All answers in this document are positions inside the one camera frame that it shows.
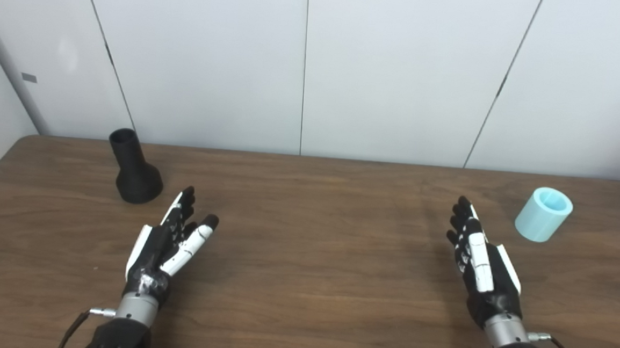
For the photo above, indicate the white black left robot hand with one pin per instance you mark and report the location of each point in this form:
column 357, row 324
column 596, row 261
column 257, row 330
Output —
column 152, row 250

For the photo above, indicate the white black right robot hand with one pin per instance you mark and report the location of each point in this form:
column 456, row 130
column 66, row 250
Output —
column 489, row 282

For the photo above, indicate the black funnel-shaped nozzle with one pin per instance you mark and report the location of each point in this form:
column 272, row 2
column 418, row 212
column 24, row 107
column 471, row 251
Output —
column 137, row 182

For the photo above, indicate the small grey wall sticker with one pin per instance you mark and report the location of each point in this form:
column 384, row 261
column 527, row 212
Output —
column 29, row 78

